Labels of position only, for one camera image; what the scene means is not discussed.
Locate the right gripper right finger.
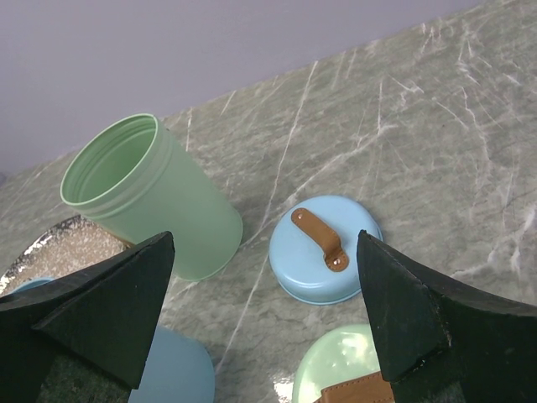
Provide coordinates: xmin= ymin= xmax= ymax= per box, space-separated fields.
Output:
xmin=357 ymin=231 xmax=536 ymax=402

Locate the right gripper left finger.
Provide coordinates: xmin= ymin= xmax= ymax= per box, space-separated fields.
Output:
xmin=1 ymin=232 xmax=175 ymax=402

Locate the green lid brown handle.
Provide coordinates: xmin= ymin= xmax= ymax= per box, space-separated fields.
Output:
xmin=292 ymin=324 xmax=394 ymax=402

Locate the blue lid brown handle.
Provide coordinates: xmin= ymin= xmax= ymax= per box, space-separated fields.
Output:
xmin=268 ymin=195 xmax=383 ymax=305

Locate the speckled ceramic plate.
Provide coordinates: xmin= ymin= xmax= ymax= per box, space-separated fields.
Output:
xmin=1 ymin=215 xmax=130 ymax=296

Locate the blue cylindrical container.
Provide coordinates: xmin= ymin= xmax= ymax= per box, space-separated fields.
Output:
xmin=14 ymin=280 xmax=215 ymax=402

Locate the green cylindrical container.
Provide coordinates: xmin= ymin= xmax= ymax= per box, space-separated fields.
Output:
xmin=60 ymin=113 xmax=243 ymax=282

